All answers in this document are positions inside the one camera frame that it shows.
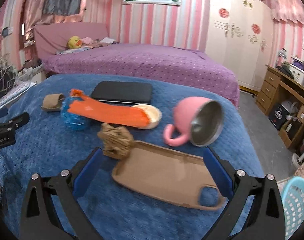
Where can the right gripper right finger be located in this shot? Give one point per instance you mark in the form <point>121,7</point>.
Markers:
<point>265,219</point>

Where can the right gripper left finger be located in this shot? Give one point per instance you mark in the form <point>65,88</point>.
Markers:
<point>39,218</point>

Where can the light blue plastic basket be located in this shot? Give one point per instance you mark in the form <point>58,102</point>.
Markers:
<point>293,205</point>

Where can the blue crumpled plastic bag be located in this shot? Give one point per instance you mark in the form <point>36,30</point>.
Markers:
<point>73,121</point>

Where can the orange plastic wrapper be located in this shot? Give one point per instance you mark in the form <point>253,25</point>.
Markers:
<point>106,113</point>

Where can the tan phone case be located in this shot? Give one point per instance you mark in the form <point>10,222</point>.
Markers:
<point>167,175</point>

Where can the black shopping bag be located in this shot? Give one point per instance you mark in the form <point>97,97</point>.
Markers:
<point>278,116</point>

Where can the purple dotted bed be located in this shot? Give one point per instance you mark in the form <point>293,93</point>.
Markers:
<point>168,64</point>

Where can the yellow duck plush toy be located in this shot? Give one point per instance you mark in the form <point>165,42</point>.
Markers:
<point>74,42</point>

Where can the pink steel-lined mug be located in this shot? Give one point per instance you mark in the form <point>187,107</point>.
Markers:
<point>195,119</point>

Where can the black phone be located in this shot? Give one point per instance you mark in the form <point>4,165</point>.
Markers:
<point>123,92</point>

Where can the wooden desk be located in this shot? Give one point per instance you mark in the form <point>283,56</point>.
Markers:
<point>280,88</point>

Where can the white storage box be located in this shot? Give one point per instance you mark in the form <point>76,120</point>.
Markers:
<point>297,73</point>

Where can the small cream bowl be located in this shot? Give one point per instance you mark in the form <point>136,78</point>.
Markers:
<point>153,113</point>

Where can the desk lamp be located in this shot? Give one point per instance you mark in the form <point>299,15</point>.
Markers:
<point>281,56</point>

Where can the white wardrobe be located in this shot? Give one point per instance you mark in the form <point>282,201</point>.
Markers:
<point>240,38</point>

